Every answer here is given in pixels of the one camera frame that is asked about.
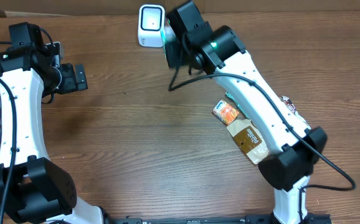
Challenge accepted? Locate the light teal wipes pack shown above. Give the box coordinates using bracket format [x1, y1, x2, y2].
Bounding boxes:
[225, 91, 245, 113]

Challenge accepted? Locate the orange tissue packet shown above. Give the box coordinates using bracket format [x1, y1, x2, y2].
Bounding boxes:
[212, 100, 239, 125]

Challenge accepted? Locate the white barcode scanner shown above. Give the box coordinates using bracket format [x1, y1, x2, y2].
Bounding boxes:
[138, 4, 165, 48]

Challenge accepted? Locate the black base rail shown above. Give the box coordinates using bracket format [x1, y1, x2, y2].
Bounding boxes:
[105, 213, 333, 224]

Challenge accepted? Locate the cardboard back panel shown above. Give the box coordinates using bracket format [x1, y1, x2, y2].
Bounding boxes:
[0, 0, 360, 17]

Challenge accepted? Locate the teal tissue packet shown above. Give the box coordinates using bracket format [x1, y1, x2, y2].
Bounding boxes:
[161, 25, 176, 62]

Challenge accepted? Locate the clear snack bag brown label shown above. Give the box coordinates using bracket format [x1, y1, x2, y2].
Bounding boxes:
[226, 95, 308, 165]

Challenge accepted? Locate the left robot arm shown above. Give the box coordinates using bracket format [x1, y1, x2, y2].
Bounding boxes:
[0, 22, 110, 224]

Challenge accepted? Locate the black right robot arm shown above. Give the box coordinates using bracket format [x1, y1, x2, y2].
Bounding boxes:
[163, 1, 331, 223]

